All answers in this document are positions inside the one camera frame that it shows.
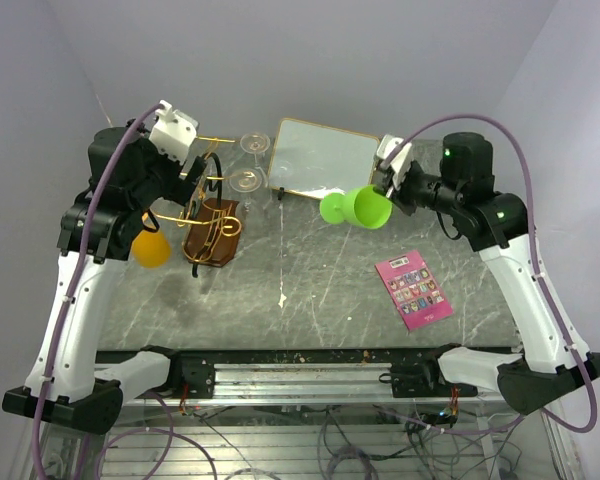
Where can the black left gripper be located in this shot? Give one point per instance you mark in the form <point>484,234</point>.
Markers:
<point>180,189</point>

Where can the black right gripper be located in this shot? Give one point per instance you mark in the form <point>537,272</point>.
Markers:
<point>398,195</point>

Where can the small clear wine glass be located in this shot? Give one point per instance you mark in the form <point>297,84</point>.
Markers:
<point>255,145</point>

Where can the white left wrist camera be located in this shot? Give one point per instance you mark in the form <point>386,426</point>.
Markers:
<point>174,132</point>

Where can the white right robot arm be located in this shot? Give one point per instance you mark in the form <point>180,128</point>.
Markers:
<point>554,360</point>

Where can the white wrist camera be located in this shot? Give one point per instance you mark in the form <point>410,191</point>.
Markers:
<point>174,132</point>
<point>392,161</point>

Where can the gold framed whiteboard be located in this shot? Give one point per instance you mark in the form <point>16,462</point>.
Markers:
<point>314,160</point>

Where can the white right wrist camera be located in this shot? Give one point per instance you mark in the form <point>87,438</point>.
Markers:
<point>392,161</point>

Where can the green plastic goblet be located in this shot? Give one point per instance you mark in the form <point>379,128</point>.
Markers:
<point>361,207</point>

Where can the gold wire wine glass rack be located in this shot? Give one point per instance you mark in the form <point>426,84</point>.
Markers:
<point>209,216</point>

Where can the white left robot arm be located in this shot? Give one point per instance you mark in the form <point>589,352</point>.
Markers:
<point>130,170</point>

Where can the pink booklet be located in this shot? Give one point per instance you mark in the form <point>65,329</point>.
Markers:
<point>413,289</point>

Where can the orange plastic goblet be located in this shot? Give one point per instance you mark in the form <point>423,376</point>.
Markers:
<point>150,248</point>

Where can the aluminium rail frame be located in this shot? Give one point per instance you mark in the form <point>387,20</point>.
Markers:
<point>288,414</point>

